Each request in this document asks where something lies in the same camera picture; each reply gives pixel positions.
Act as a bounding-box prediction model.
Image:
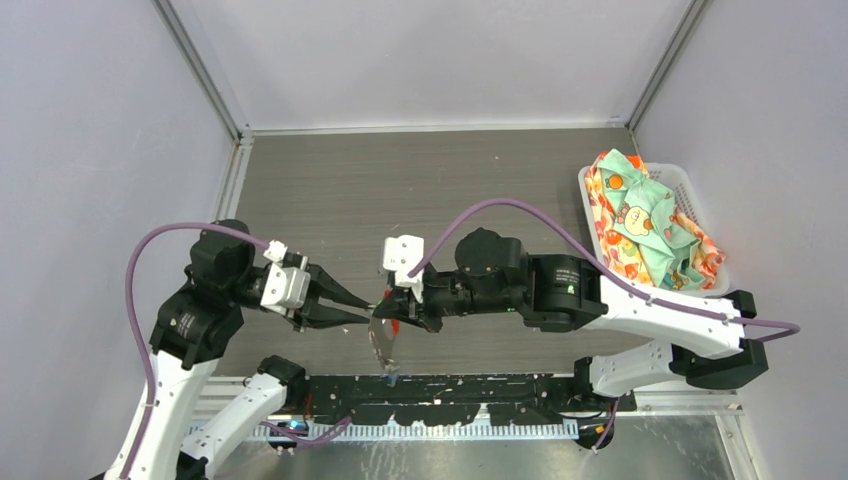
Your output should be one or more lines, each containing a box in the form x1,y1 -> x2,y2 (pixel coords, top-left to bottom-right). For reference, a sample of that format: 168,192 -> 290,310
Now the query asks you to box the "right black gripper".
375,260 -> 520,331

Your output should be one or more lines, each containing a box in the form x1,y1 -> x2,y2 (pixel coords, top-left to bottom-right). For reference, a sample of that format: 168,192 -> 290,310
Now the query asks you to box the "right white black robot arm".
373,228 -> 768,411

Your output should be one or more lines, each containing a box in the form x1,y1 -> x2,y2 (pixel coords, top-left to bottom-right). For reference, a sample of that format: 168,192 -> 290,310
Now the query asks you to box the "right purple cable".
407,197 -> 802,453

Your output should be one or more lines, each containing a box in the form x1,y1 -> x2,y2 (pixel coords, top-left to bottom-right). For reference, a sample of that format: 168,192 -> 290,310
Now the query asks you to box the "white plastic basket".
577,162 -> 731,301

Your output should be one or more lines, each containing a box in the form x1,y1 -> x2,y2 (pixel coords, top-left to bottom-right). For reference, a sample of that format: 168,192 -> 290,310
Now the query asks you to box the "colourful patterned cloth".
581,149 -> 726,291

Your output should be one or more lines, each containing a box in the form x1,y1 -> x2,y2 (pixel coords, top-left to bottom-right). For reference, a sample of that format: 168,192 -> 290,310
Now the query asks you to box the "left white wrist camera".
260,263 -> 311,317

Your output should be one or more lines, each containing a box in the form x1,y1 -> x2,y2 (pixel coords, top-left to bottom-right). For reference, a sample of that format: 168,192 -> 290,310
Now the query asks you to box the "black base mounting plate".
277,373 -> 614,426

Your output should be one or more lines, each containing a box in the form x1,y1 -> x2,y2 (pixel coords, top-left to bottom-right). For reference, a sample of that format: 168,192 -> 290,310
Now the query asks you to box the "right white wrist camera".
380,235 -> 424,297

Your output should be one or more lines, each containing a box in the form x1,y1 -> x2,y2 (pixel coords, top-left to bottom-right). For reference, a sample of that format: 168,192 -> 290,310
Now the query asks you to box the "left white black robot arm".
105,219 -> 370,479

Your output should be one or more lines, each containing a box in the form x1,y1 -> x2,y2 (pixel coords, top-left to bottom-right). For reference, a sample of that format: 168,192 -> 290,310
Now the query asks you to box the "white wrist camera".
380,235 -> 424,297
260,263 -> 311,317

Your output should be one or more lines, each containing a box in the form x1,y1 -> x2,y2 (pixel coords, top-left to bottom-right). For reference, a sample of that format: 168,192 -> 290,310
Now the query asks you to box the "aluminium frame rail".
178,374 -> 743,442

